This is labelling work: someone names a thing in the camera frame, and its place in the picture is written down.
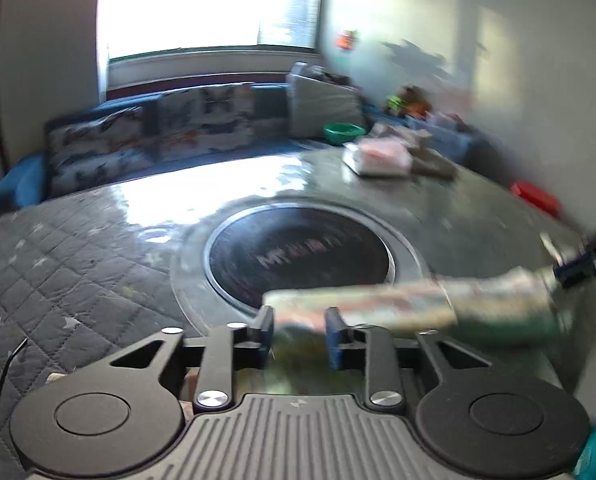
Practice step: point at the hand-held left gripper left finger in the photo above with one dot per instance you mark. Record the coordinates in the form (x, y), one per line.
(264, 335)

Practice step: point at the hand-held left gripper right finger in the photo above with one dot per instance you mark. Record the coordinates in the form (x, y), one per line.
(334, 340)

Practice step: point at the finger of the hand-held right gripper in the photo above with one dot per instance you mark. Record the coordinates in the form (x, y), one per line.
(575, 266)

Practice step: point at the colourful striped patterned garment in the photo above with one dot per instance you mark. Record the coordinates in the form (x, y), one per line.
(378, 302)

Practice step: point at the red plastic item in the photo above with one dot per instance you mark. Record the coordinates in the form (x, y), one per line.
(535, 197)

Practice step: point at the round black cooktop plate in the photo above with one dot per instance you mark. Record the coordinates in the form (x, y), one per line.
(298, 255)

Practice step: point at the beige cloth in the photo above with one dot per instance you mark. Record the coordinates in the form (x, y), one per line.
(433, 162)

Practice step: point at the blue plastic box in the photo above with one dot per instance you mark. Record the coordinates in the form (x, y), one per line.
(453, 132)

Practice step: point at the white tissue pack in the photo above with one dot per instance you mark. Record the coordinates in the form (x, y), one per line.
(378, 157)

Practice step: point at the green bowl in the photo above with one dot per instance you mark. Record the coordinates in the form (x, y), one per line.
(343, 132)

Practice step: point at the patchwork butterfly print cushion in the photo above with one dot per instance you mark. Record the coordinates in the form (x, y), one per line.
(205, 120)

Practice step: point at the blue sofa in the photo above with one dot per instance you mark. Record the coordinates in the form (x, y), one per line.
(269, 102)

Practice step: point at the grey pillow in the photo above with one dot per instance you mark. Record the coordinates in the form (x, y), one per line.
(323, 107)

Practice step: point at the brown plush toy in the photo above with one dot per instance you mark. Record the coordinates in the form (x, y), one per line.
(408, 100)

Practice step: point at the white butterfly print cushion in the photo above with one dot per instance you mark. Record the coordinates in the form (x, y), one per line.
(98, 152)

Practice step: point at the white and grey soft toy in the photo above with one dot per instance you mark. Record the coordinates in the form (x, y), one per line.
(318, 72)

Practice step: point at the colourful pinwheel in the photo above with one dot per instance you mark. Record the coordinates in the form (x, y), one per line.
(347, 41)

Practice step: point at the window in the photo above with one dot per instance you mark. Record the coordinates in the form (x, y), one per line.
(203, 5)

